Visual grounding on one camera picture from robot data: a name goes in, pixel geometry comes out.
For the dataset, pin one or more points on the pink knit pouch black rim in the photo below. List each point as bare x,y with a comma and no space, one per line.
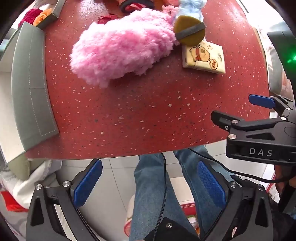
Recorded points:
136,5

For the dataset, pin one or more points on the grey striped white blanket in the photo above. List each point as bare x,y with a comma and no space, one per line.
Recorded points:
23,187

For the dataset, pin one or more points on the deep grey cardboard box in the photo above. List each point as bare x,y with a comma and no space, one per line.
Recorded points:
30,88

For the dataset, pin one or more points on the cartoon bear tissue pack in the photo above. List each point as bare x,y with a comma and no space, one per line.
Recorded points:
203,58

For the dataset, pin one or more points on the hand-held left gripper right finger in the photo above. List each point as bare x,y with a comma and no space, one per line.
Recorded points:
210,183

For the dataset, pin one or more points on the white slipper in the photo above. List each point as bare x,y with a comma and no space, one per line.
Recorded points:
129,215

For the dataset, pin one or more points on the orange fabric rose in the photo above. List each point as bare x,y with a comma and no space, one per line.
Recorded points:
42,16

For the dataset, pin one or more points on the shallow grey box tray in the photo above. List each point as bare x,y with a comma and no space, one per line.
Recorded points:
54,11

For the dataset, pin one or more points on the olive round sponge puff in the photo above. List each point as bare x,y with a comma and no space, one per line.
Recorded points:
185,26

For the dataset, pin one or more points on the pink fluffy chenille cloth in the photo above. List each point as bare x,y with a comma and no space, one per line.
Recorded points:
120,46

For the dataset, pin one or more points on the magenta fluffy chenille cloth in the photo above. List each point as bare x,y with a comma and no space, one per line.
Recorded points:
30,15

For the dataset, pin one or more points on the dark red fabric rose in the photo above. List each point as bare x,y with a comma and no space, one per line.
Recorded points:
107,19

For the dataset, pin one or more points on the plain red cushion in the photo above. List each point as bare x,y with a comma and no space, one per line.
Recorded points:
11,201

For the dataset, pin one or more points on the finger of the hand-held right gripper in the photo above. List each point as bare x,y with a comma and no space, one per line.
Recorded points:
261,100
222,118

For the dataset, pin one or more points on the light blue fluffy cloth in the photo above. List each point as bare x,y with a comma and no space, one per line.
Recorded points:
192,8

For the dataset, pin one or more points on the green leather sofa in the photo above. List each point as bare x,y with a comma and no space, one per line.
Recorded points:
18,169

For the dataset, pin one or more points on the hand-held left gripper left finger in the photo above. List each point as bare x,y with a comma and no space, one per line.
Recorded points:
89,183

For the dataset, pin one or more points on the blue jeans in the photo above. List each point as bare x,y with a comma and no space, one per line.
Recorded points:
148,185

